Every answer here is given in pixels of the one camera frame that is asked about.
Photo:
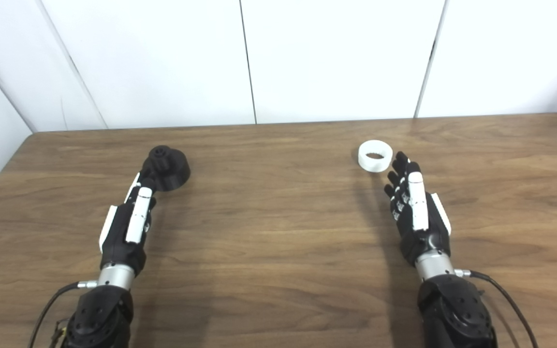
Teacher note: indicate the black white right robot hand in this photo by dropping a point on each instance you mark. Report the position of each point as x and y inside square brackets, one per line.
[428, 241]

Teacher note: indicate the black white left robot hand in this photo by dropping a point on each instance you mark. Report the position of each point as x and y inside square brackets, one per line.
[121, 241]

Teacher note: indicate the round black plastic part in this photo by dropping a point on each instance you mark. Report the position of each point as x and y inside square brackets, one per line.
[169, 166]

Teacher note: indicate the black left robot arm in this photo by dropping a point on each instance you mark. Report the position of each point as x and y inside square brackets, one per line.
[99, 319]

